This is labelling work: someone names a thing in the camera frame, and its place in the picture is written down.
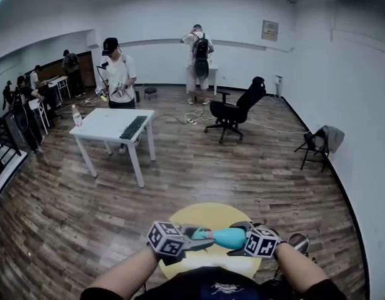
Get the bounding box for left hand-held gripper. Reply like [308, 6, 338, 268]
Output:
[147, 220, 216, 267]

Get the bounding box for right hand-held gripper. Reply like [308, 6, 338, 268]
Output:
[226, 221, 280, 259]

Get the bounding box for teal bottle with pink cap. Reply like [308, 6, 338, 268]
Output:
[212, 228, 248, 250]

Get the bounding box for person's right forearm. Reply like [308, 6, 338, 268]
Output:
[273, 242, 329, 295]

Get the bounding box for person's left forearm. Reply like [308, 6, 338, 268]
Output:
[86, 247, 159, 300]

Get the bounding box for clear plastic water bottle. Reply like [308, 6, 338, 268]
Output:
[71, 104, 83, 128]

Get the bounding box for yellow round table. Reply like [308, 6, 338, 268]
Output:
[157, 202, 262, 279]

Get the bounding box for person's dark t-shirt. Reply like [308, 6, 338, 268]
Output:
[79, 266, 348, 300]

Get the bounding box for metal cup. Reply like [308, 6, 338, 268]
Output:
[287, 233, 309, 254]

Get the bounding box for black folding chair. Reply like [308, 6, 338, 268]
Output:
[294, 126, 331, 173]

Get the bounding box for black keyboard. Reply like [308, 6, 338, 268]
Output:
[119, 115, 149, 140]

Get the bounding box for black office chair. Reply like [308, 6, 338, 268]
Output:
[204, 76, 268, 145]

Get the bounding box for grey jacket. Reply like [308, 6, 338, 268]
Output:
[314, 124, 346, 154]

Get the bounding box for white square table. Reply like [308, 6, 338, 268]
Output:
[69, 107, 158, 189]

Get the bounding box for white narrow table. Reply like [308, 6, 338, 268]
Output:
[185, 66, 219, 96]

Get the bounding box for black swivel chair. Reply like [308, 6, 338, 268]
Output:
[39, 84, 64, 128]

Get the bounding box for white desk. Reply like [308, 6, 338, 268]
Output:
[47, 76, 71, 106]

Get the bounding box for black stair railing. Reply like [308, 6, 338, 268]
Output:
[0, 116, 23, 184]

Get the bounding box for wall electrical panel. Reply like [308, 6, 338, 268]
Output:
[261, 19, 279, 42]

